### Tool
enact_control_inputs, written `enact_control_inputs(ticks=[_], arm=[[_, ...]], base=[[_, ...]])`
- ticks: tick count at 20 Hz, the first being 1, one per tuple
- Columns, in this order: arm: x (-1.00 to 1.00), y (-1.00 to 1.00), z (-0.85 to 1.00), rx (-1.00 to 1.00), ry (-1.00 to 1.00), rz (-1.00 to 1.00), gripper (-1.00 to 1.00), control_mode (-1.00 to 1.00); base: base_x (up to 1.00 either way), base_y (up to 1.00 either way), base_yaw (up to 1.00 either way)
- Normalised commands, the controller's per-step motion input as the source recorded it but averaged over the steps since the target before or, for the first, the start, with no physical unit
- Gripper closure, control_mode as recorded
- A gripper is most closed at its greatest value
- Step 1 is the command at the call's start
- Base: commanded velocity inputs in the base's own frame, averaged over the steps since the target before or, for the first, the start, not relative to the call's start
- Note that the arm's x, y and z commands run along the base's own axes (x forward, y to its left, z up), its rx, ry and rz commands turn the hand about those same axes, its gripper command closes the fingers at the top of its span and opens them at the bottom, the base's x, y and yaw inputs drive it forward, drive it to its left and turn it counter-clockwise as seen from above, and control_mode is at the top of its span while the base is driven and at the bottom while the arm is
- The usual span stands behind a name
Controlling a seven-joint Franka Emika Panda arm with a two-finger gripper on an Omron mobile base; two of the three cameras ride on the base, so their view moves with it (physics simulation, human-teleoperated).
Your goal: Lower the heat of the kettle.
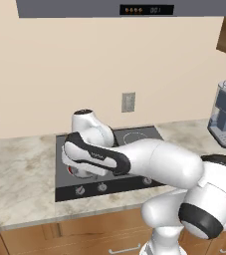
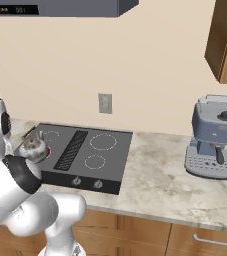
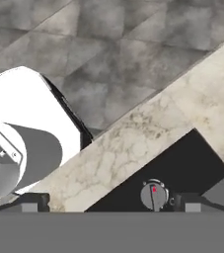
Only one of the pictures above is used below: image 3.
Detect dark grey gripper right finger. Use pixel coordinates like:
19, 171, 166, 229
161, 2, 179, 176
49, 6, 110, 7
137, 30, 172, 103
174, 193, 224, 213

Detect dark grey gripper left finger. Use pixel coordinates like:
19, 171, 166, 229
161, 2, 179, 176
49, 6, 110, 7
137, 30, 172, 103
0, 192, 51, 213

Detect black hob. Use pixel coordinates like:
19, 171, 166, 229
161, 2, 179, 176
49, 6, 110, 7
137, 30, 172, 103
85, 127, 224, 213

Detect grey hob knob red mark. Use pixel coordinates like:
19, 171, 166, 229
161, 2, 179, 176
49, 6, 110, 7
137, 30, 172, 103
139, 178, 171, 212

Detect white rounded appliance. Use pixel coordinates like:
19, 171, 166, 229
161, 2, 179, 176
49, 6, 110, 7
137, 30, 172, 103
0, 65, 94, 203

